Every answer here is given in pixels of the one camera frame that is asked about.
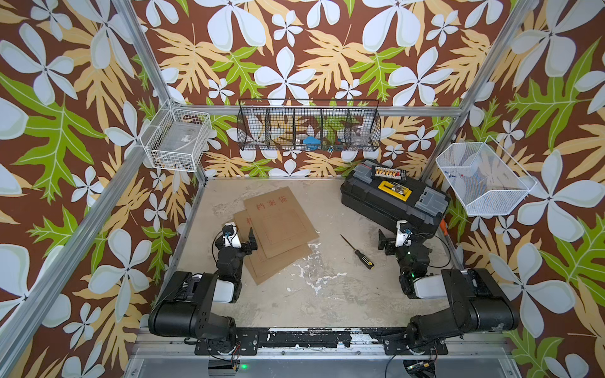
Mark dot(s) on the black yellow screwdriver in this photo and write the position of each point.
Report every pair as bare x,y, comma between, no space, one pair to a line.
361,256

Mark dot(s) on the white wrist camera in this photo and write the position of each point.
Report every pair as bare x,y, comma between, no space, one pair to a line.
403,234
230,235

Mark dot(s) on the black yellow toolbox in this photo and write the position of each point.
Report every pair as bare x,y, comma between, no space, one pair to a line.
387,196

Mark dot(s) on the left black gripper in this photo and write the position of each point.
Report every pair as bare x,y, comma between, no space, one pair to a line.
245,248

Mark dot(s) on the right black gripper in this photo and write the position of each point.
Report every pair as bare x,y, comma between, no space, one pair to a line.
382,243

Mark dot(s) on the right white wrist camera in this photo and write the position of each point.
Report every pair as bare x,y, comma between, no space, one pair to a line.
403,234

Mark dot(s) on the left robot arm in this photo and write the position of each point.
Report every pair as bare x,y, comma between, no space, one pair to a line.
184,307

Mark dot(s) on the white wire basket right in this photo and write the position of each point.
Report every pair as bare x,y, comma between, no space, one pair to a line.
487,180

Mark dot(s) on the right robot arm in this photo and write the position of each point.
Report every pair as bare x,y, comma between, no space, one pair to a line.
476,303

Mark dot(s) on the brown kraft file bag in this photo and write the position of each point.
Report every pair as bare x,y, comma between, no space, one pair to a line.
261,267
279,221

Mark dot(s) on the white wire basket left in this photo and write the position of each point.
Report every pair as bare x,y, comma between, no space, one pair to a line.
175,138

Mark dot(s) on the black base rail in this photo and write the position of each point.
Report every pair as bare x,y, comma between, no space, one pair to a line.
252,340

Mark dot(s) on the white wire basket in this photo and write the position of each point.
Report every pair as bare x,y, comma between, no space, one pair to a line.
175,138
487,180

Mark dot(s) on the blue object in basket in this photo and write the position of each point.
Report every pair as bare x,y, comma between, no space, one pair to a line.
311,142

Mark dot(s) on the black wire basket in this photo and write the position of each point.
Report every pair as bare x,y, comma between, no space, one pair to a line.
283,124

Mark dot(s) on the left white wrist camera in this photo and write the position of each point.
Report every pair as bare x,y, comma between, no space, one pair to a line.
230,235

